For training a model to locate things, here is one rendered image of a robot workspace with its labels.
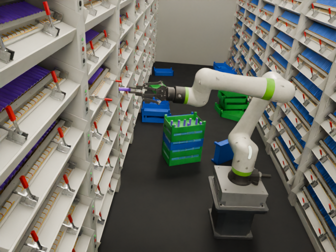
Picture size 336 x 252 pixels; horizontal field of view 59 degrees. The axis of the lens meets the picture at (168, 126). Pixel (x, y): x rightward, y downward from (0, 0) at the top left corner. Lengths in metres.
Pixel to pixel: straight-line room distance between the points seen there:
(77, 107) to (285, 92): 1.03
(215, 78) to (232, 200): 0.73
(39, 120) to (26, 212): 0.24
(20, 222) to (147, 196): 1.51
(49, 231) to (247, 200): 1.15
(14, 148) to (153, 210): 1.52
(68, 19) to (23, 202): 0.59
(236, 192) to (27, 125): 1.27
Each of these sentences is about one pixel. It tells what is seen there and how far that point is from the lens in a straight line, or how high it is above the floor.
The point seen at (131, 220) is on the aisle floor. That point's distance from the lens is 2.11.
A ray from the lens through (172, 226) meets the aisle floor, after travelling 2.08.
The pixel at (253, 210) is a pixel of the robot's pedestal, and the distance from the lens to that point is 1.89.
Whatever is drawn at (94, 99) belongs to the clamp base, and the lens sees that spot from 1.46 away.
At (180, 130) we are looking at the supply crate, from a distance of 2.44.
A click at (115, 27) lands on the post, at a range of 1.79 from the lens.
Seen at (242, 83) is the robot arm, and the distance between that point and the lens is 1.58.
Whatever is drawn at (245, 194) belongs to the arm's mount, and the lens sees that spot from 1.82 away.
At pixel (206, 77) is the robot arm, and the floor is 1.04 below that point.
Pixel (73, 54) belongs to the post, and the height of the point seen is 1.21.
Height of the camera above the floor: 1.50
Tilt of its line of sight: 28 degrees down
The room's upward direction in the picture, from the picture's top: 5 degrees clockwise
